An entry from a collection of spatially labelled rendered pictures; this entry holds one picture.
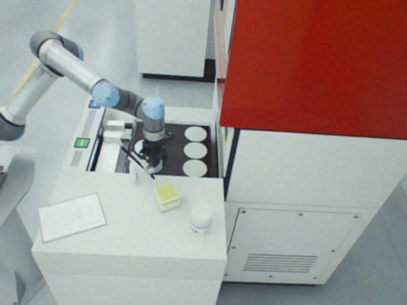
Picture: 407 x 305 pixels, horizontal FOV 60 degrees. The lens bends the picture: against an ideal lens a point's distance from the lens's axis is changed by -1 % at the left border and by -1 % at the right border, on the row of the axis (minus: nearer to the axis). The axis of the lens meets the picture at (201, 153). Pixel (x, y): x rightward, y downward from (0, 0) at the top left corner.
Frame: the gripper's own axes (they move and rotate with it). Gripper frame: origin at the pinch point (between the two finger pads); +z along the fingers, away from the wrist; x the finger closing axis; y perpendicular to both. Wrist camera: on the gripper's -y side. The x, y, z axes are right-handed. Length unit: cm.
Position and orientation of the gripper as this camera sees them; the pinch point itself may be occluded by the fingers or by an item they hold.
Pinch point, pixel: (158, 168)
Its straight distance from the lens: 148.2
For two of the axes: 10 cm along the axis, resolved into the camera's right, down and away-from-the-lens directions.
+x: 8.6, 4.0, -3.0
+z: -0.8, 7.0, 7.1
